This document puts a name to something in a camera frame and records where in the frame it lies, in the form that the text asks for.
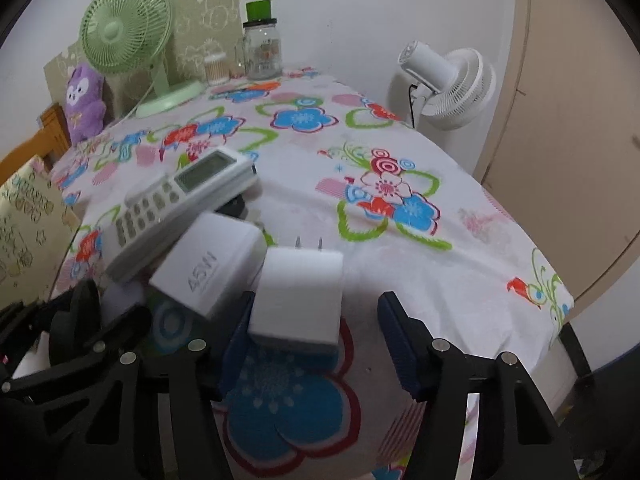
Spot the white plug adapter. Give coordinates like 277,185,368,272
248,247,344,353

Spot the beige door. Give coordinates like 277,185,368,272
475,0,639,312

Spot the wooden bed headboard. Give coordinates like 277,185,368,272
0,103,70,184

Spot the floral tablecloth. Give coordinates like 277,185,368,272
52,68,574,479

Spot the white remote control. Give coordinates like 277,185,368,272
102,146,258,282

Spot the black cable of white fan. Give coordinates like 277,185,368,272
406,81,420,129

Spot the white standing fan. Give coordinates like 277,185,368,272
397,40,497,131

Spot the green fan power cord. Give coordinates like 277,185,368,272
106,77,158,129

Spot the yellow patterned storage box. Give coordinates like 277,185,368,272
0,156,80,309

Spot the green desk fan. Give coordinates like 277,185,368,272
79,0,205,118

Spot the cotton swab container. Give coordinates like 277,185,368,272
203,52,231,86

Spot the glass jar green lid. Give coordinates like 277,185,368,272
234,0,282,81

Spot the purple plush toy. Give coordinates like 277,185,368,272
64,63,106,146

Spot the white 45W charger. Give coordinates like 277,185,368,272
150,211,267,320

